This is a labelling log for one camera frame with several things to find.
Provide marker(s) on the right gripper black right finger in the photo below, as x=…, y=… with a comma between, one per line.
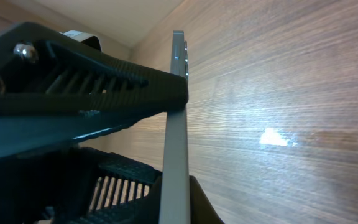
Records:
x=85, y=185

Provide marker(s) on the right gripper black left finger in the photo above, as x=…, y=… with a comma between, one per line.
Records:
x=55, y=90

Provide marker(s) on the blue Galaxy S25 smartphone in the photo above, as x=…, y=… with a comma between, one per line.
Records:
x=176, y=140

